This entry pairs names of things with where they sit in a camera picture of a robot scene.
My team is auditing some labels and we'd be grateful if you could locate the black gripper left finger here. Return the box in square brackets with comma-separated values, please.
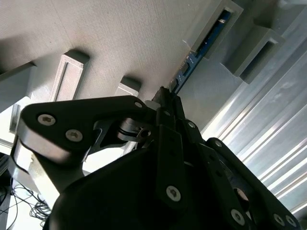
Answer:
[11, 86, 189, 213]

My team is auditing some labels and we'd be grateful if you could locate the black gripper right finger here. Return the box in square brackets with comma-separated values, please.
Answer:
[171, 95, 302, 230]

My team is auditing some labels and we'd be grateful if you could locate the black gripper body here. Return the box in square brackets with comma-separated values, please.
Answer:
[43, 147, 255, 230]

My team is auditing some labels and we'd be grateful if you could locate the blue RAM stick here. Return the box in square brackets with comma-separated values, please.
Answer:
[167, 9, 233, 96]

